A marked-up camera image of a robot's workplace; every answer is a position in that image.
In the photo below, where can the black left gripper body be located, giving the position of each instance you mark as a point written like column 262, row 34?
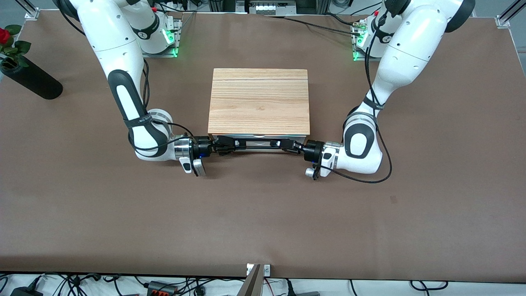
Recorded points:
column 313, row 150

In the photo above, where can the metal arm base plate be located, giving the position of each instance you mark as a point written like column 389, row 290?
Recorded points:
column 356, row 49
column 176, row 43

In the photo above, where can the light wooden drawer cabinet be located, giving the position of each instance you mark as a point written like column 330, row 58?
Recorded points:
column 259, row 100

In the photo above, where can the black cylindrical vase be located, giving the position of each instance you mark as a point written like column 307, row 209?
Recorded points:
column 35, row 80

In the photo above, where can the grey wedge-shaped camera mount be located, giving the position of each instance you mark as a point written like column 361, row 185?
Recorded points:
column 251, row 283

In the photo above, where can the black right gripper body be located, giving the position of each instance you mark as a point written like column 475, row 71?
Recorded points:
column 202, row 148

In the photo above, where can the grey box with orange connectors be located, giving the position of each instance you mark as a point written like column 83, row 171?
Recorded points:
column 161, row 287

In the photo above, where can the white power strip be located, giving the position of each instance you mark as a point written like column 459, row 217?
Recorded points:
column 265, row 7

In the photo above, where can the white-fronted wooden drawer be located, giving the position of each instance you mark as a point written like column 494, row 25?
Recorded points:
column 259, row 136

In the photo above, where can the black power adapter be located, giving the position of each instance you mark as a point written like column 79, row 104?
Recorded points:
column 25, row 292

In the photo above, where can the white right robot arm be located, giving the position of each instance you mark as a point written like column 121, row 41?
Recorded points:
column 123, row 82

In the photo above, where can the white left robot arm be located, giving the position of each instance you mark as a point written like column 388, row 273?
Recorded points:
column 407, row 61

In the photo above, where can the aluminium corner bracket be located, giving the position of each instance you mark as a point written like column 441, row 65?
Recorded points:
column 503, row 21
column 32, row 14

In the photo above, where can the metal table edge bracket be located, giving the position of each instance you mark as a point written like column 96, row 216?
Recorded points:
column 267, row 270

